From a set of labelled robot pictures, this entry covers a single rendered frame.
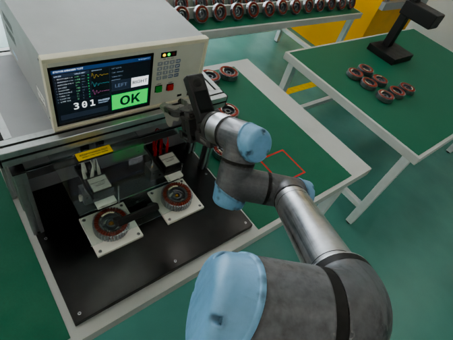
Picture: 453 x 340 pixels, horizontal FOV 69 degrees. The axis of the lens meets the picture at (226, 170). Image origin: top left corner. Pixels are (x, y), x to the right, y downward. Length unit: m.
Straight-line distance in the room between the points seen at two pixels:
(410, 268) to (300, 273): 2.28
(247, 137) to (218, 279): 0.37
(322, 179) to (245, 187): 0.89
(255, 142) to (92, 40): 0.47
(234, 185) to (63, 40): 0.51
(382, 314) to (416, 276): 2.23
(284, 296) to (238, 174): 0.39
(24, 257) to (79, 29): 0.67
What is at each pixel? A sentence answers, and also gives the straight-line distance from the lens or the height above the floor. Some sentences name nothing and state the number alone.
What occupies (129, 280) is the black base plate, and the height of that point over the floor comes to 0.77.
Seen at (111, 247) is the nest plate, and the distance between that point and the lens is 1.11.
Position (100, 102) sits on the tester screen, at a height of 1.18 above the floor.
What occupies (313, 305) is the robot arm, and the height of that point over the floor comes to 1.45.
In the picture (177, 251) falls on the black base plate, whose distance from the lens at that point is 1.12.
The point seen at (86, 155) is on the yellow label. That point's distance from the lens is 0.95.
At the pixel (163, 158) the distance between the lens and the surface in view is 1.15.
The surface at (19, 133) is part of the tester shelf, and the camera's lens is 0.96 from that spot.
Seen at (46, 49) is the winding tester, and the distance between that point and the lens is 0.86.
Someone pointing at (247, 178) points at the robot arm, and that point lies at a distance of 0.71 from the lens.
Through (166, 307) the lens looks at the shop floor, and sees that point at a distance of 1.86.
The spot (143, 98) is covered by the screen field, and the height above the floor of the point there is 1.16.
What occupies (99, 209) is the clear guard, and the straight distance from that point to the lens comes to 0.84.
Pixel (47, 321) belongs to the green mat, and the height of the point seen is 0.75.
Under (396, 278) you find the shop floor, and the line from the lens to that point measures 2.52.
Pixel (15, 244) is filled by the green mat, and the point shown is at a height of 0.75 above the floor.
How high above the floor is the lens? 1.76
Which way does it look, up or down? 46 degrees down
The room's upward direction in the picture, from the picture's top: 20 degrees clockwise
